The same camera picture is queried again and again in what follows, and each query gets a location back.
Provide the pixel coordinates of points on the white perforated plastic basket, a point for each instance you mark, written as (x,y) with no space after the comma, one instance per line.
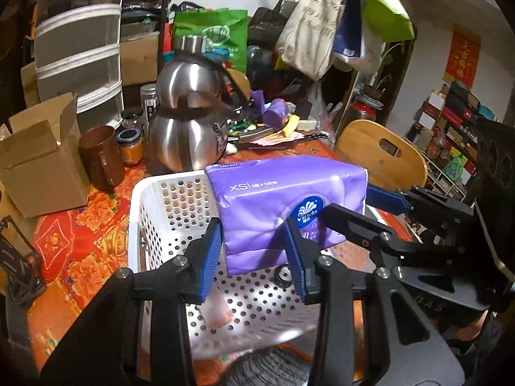
(169,209)

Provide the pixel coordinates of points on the blue bag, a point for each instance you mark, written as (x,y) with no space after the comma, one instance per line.
(348,32)

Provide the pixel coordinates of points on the stainless steel kettle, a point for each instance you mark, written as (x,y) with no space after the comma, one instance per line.
(189,140)

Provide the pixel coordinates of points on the lime green bag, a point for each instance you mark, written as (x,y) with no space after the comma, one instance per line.
(382,4)

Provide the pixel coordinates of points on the shelf of packaged goods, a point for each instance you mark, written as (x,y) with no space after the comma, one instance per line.
(442,128)

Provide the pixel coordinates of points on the purple tissue pack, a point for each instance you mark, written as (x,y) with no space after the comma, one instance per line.
(273,193)

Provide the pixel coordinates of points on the open cardboard box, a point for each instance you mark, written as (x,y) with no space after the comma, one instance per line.
(44,177)

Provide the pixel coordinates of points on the brown mug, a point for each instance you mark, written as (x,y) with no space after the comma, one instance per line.
(96,157)

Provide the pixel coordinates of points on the potted plant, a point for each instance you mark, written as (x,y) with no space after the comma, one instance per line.
(382,76)

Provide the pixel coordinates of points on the small black round part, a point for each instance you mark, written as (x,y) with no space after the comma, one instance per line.
(283,276)

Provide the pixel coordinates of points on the green shopping bag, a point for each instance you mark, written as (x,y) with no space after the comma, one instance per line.
(209,24)

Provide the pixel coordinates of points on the dark grey knit cloth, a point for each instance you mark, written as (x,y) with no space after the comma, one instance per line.
(269,368)

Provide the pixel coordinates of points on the purple cup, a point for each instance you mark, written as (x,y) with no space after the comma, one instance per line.
(275,112)

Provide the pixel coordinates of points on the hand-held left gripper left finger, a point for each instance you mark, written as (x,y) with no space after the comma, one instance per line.
(210,261)

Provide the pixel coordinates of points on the wooden chair back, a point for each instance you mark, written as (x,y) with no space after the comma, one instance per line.
(362,140)
(239,82)

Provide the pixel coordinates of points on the tiered grey storage tower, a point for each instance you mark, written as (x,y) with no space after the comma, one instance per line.
(76,48)

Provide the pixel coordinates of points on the beige canvas tote bag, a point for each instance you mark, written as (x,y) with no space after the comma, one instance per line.
(309,28)

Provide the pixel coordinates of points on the white plastic bag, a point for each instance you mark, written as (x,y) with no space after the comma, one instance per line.
(366,54)

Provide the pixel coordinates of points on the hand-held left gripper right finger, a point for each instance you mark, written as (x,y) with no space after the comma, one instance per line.
(297,263)

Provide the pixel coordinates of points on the glass jar with red lid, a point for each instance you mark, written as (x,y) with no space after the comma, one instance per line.
(364,110)

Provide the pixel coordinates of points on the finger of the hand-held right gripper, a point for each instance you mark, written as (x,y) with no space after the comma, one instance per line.
(386,200)
(354,225)

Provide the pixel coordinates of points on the dark glass jar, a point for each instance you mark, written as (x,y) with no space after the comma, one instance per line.
(132,118)

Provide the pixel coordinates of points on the red wall poster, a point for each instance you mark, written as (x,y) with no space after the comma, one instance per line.
(462,56)

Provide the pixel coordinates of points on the flat brown cardboard box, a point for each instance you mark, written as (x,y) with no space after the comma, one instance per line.
(139,60)

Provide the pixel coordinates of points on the tall jar with white lid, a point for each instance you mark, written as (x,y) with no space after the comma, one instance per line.
(148,100)

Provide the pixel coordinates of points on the jar with orange label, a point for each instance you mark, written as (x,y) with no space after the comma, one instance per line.
(130,150)

